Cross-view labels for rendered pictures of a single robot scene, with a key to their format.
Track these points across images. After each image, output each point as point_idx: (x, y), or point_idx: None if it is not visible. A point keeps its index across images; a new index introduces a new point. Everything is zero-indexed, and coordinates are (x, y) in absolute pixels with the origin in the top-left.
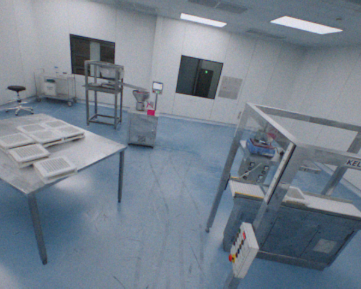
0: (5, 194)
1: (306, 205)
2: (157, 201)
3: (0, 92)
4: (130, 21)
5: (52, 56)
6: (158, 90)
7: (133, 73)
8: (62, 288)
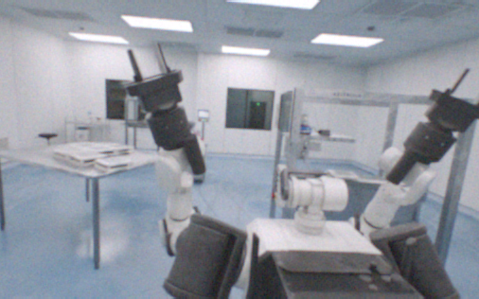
0: (46, 223)
1: (357, 180)
2: None
3: (28, 142)
4: (170, 61)
5: (85, 103)
6: (204, 118)
7: None
8: (117, 284)
